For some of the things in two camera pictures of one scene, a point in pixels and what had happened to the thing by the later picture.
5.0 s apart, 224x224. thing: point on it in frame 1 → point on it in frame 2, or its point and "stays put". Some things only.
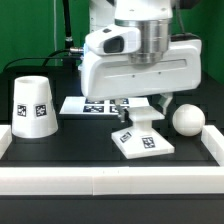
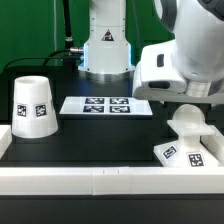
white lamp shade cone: x=33 y=114 stays put
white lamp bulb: x=188 y=120 stays put
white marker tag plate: x=80 y=105 stays put
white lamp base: x=141 y=140 → x=188 y=151
